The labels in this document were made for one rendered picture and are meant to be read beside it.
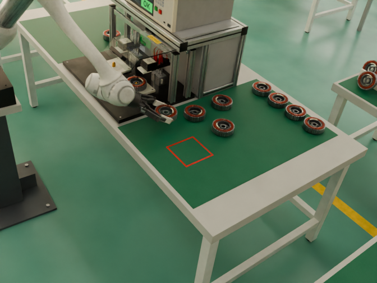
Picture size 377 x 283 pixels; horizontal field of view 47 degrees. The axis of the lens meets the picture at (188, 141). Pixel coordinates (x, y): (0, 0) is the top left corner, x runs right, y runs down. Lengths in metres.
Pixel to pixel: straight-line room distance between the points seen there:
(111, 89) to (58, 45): 1.12
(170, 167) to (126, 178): 1.04
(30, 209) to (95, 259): 0.54
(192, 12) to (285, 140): 0.78
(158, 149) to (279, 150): 0.58
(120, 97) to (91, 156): 1.40
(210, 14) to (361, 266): 1.36
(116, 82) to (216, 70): 0.76
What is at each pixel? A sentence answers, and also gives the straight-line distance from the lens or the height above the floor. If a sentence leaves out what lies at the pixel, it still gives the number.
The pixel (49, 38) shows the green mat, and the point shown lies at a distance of 2.91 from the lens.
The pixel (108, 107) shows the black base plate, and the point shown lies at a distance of 2.22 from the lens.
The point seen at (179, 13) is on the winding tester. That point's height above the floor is 1.21.
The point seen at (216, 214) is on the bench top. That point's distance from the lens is 1.76.
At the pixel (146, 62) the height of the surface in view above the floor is 0.92.
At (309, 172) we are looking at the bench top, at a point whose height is 0.75.
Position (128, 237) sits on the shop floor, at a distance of 2.60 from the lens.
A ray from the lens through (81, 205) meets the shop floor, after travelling 2.77.
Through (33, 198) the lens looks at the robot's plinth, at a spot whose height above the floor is 0.02.
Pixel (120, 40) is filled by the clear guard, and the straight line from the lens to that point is 2.19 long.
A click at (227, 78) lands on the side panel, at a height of 0.81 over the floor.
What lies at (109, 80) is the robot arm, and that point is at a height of 1.12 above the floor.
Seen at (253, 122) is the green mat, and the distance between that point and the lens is 2.26.
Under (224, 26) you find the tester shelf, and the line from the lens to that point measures 2.32.
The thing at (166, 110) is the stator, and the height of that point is 0.83.
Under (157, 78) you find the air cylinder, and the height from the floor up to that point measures 0.81.
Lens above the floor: 2.06
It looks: 40 degrees down
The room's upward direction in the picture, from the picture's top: 7 degrees clockwise
